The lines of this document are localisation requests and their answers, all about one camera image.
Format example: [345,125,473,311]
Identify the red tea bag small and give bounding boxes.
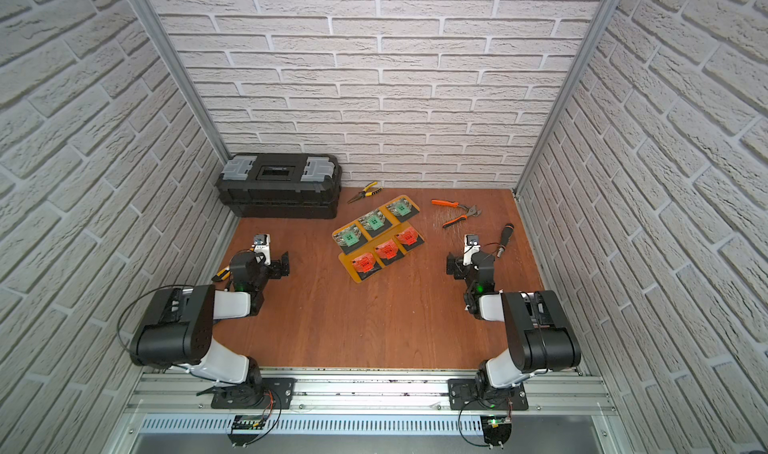
[375,239,404,266]

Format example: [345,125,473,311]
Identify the green tea bag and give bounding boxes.
[358,209,392,238]
[332,224,368,254]
[386,196,420,222]

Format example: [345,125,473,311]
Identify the red tea bag large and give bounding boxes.
[351,252,381,281]

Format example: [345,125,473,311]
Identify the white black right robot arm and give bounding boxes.
[446,251,582,404]

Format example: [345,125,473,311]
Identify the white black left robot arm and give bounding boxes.
[128,251,290,391]

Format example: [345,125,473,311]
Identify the yellow wooden two-tier shelf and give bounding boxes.
[332,195,421,283]

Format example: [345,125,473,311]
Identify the yellow utility knife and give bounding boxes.
[211,267,231,283]

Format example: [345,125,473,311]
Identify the orange black pliers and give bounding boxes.
[431,199,482,229]

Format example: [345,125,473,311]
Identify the black plastic toolbox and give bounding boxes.
[216,153,342,219]

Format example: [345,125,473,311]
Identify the yellow black pliers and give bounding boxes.
[347,181,382,204]

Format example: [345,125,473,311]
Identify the left controller board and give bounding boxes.
[228,415,273,447]

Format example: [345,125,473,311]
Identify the controller board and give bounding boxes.
[228,415,273,447]
[480,416,512,449]

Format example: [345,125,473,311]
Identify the right controller board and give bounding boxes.
[480,416,512,449]

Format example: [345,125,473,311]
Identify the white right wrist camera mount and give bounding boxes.
[462,234,481,266]

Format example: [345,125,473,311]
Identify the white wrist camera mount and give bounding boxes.
[251,234,271,265]
[462,234,481,266]

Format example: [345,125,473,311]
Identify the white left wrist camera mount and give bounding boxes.
[251,234,271,265]

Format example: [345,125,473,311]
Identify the black orange screwdriver handle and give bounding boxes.
[496,223,515,258]

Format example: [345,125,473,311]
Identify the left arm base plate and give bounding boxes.
[211,377,296,410]

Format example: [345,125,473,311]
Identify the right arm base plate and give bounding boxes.
[447,378,529,412]

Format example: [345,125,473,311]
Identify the aluminium frame rail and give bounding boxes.
[125,367,618,417]

